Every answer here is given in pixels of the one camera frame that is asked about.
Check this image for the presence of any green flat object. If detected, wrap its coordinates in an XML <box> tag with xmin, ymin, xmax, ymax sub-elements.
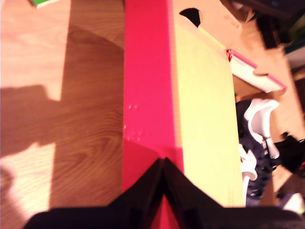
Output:
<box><xmin>27</xmin><ymin>0</ymin><xmax>59</xmax><ymax>8</ymax></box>

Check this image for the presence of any dark furniture piece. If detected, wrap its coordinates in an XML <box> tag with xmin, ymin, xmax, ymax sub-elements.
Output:
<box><xmin>219</xmin><ymin>0</ymin><xmax>305</xmax><ymax>50</ymax></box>

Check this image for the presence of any red Nike shoebox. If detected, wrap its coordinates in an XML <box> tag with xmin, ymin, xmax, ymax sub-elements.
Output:
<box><xmin>121</xmin><ymin>0</ymin><xmax>287</xmax><ymax>229</ymax></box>

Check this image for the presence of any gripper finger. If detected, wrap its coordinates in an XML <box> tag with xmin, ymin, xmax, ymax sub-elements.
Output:
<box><xmin>163</xmin><ymin>157</ymin><xmax>226</xmax><ymax>213</ymax></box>
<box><xmin>104</xmin><ymin>157</ymin><xmax>165</xmax><ymax>212</ymax></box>

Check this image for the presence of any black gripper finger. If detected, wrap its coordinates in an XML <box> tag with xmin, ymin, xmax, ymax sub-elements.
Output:
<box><xmin>274</xmin><ymin>132</ymin><xmax>305</xmax><ymax>175</ymax></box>

